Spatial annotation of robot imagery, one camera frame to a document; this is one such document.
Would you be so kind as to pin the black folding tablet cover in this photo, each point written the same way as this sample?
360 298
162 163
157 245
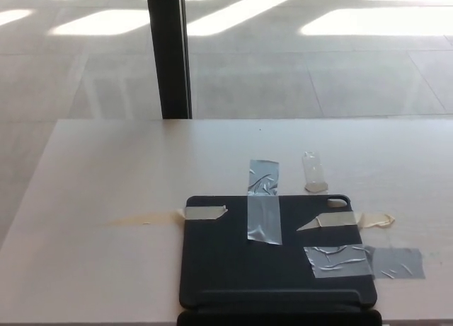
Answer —
219 262

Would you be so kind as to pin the long beige masking tape strip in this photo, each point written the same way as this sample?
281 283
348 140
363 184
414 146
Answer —
205 213

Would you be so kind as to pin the clear tape strip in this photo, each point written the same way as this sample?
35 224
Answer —
313 172

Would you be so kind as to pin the short beige masking tape strip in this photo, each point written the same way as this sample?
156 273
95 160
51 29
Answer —
350 220

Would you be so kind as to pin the long grey duct tape strip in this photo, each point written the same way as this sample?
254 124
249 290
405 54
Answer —
263 198

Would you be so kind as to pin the black window frame post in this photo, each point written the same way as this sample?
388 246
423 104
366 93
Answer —
169 53

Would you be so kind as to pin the wide grey duct tape strip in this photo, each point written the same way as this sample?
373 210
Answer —
364 260

